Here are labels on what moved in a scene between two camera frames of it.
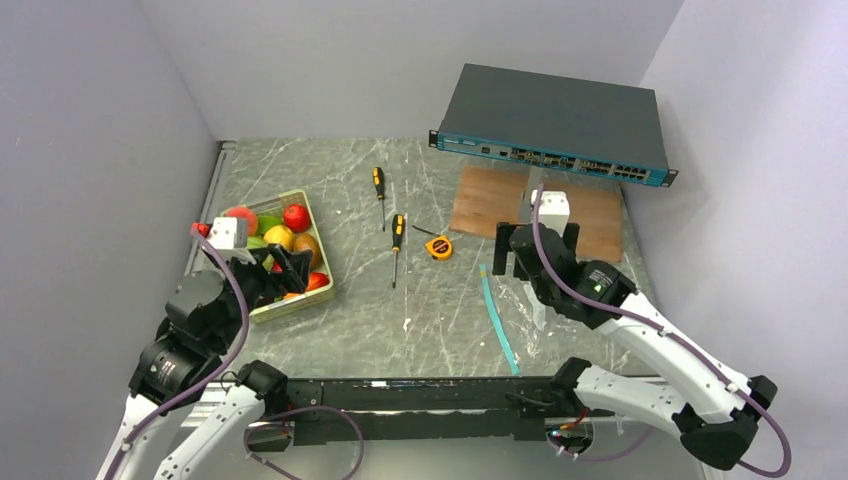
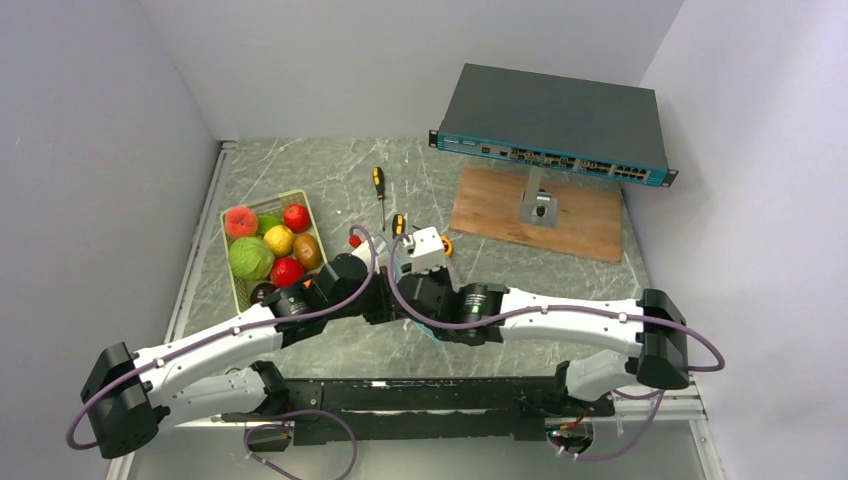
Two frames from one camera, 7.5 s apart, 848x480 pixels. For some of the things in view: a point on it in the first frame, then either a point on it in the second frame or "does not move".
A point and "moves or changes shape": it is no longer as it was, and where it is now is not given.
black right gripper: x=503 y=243 → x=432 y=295
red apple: x=297 y=217 does not move
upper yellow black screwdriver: x=378 y=178 does not move
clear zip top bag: x=526 y=332 moves or changes shape
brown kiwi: x=306 y=241 does not move
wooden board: x=487 y=195 does not move
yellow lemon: x=280 y=235 does not move
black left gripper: x=295 y=265 → x=384 y=311
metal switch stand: x=535 y=178 does not move
